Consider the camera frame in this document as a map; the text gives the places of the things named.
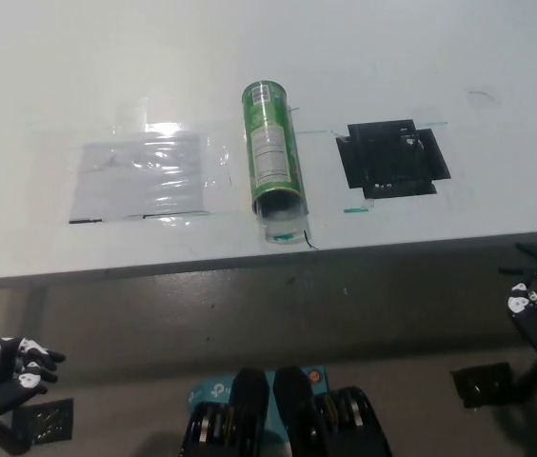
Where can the black ribbed robot body block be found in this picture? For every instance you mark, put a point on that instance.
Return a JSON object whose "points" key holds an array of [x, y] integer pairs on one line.
{"points": [[316, 419]]}

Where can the black floor mat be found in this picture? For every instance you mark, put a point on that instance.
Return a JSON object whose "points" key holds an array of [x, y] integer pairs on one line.
{"points": [[483, 383], [45, 421]]}

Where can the green cylindrical chips can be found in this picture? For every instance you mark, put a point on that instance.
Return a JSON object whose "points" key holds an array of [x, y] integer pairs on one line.
{"points": [[271, 143]]}

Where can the black tape square patch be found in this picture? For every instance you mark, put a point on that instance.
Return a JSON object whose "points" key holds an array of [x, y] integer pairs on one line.
{"points": [[387, 159]]}

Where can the grey taped plastic sheet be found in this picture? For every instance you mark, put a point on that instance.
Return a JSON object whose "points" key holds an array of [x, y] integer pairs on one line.
{"points": [[135, 176]]}

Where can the short green tape strip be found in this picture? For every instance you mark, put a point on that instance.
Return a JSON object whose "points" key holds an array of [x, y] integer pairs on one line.
{"points": [[284, 236], [355, 209]]}

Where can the clear plastic film sheet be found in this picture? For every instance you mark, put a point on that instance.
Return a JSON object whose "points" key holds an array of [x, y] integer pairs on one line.
{"points": [[216, 157]]}

